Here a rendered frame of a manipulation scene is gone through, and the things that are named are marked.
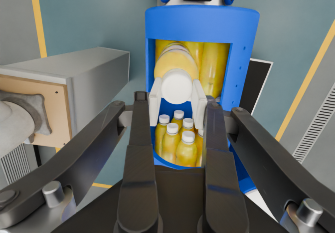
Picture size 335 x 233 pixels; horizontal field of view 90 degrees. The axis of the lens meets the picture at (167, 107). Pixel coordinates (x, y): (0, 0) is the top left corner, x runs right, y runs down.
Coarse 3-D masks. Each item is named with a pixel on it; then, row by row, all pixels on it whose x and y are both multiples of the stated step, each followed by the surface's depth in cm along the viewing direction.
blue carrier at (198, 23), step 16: (160, 16) 35; (176, 16) 33; (192, 16) 32; (208, 16) 31; (224, 16) 32; (240, 16) 33; (256, 16) 35; (160, 32) 36; (176, 32) 34; (192, 32) 33; (208, 32) 33; (224, 32) 33; (240, 32) 34; (240, 48) 36; (240, 64) 38; (224, 80) 38; (240, 80) 40; (224, 96) 39; (240, 96) 45; (160, 112) 66; (192, 112) 70; (160, 160) 51
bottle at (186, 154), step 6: (180, 144) 52; (186, 144) 51; (192, 144) 52; (180, 150) 52; (186, 150) 51; (192, 150) 51; (180, 156) 52; (186, 156) 51; (192, 156) 51; (180, 162) 53; (186, 162) 52; (192, 162) 52
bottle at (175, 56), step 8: (168, 48) 29; (176, 48) 27; (184, 48) 29; (160, 56) 27; (168, 56) 23; (176, 56) 23; (184, 56) 23; (192, 56) 27; (160, 64) 24; (168, 64) 22; (176, 64) 22; (184, 64) 22; (192, 64) 23; (160, 72) 23; (168, 72) 21; (184, 72) 21; (192, 72) 23; (192, 80) 23
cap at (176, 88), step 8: (176, 72) 20; (168, 80) 20; (176, 80) 20; (184, 80) 20; (168, 88) 20; (176, 88) 20; (184, 88) 20; (192, 88) 20; (168, 96) 21; (176, 96) 21; (184, 96) 21
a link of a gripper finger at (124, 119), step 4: (148, 92) 18; (148, 96) 17; (148, 100) 16; (132, 104) 15; (128, 108) 14; (132, 108) 14; (124, 112) 13; (128, 112) 14; (132, 112) 14; (120, 116) 13; (124, 116) 14; (128, 116) 14; (120, 120) 14; (124, 120) 14; (128, 120) 14; (120, 124) 14; (124, 124) 14; (128, 124) 14
